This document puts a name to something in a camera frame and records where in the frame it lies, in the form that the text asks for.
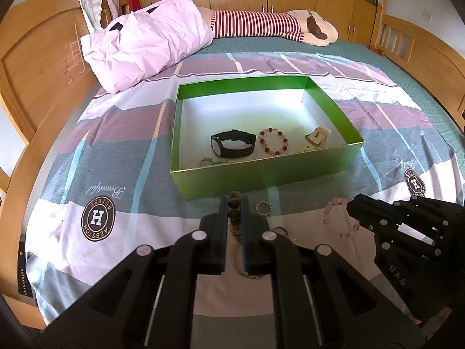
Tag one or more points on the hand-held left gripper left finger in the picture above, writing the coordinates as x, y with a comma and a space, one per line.
214, 240

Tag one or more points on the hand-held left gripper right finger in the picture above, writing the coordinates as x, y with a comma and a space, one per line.
250, 240

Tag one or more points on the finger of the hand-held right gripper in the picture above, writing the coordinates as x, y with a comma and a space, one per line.
385, 207
367, 218

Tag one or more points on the metal bangle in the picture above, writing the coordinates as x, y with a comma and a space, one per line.
254, 277

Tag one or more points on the green cardboard box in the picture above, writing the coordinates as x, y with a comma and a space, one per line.
265, 178

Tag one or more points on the black wrist watch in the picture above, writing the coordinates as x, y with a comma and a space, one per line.
236, 151

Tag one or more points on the white wrist watch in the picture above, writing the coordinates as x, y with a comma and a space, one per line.
316, 140

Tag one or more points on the teal bed cover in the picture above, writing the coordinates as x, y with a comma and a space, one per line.
407, 80

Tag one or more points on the wooden footboard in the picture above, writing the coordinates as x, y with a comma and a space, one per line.
417, 51

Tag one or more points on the black device with lights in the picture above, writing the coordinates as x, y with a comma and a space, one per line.
25, 272

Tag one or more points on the pink pillow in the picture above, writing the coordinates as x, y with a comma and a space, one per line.
145, 47

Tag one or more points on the striped plush toy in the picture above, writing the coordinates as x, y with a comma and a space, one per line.
254, 23

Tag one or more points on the wooden headboard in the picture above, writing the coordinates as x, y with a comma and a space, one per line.
40, 69

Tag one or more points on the white garment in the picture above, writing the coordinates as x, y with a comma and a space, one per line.
89, 5

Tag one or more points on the white wall socket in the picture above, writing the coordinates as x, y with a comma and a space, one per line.
427, 15

